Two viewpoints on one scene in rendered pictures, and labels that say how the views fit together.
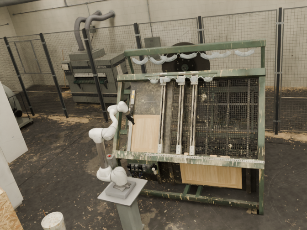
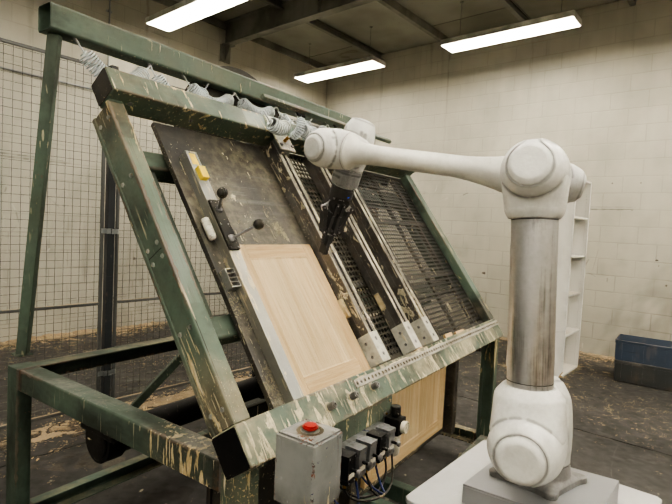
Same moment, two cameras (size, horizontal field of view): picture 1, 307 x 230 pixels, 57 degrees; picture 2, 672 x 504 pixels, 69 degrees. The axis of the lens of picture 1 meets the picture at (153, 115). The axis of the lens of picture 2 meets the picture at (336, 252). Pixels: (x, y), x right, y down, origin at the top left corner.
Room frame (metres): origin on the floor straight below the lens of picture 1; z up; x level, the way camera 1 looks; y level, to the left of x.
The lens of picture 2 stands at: (3.34, 1.90, 1.43)
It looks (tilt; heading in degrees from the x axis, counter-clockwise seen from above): 3 degrees down; 281
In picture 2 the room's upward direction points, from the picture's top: 3 degrees clockwise
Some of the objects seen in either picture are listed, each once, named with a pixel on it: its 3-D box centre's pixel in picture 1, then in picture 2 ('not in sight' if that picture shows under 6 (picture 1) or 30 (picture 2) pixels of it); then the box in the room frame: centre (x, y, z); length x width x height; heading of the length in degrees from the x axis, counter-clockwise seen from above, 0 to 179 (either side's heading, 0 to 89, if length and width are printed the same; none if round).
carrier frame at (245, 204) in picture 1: (193, 157); (299, 419); (3.96, -0.55, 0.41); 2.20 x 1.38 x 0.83; 66
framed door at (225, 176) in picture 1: (209, 170); (410, 402); (3.40, -0.68, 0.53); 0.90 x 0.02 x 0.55; 66
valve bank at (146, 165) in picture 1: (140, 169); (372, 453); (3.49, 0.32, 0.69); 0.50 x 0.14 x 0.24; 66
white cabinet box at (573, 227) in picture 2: not in sight; (548, 274); (2.05, -3.81, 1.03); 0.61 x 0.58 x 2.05; 61
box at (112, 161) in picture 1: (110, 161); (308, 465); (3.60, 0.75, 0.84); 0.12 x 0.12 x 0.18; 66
